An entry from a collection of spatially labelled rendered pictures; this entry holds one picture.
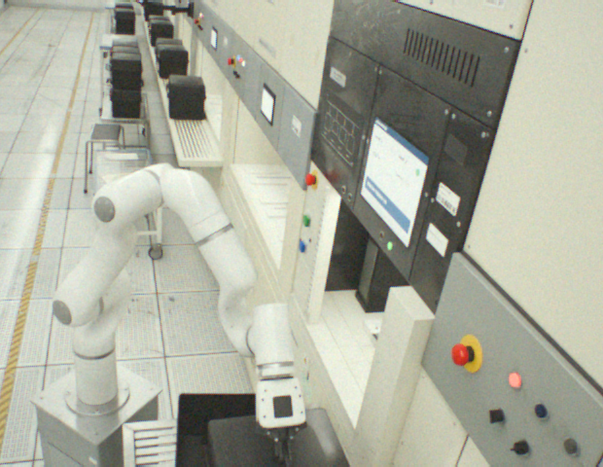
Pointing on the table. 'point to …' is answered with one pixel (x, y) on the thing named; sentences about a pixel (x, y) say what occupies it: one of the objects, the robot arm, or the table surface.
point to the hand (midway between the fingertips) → (283, 450)
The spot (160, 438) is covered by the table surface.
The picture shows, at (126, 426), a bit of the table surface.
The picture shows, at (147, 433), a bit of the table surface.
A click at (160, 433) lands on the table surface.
